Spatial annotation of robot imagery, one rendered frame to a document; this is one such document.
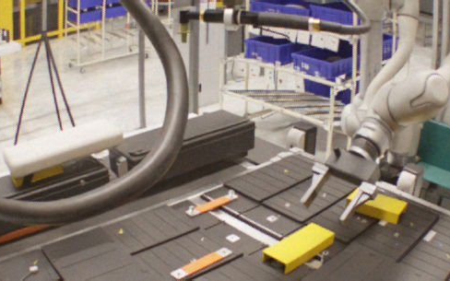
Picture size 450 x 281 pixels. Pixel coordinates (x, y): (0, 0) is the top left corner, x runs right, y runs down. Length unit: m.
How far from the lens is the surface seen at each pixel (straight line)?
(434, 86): 0.97
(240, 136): 1.41
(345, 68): 3.59
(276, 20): 1.36
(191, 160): 1.31
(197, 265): 0.96
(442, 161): 2.15
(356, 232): 1.10
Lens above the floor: 1.60
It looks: 22 degrees down
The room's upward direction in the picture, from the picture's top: 1 degrees clockwise
